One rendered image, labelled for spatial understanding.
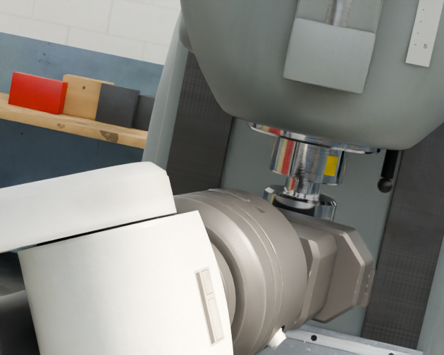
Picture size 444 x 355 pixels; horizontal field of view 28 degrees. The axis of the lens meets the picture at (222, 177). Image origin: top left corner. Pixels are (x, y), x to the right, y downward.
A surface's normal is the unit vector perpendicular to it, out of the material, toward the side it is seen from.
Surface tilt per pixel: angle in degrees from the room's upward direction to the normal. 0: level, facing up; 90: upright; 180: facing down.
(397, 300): 90
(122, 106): 90
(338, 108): 111
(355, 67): 90
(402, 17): 90
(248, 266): 66
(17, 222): 71
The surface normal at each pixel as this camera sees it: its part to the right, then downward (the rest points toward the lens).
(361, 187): -0.13, 0.12
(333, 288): -0.37, 0.05
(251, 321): 0.37, 0.23
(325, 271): 0.91, 0.23
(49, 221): 0.38, -0.12
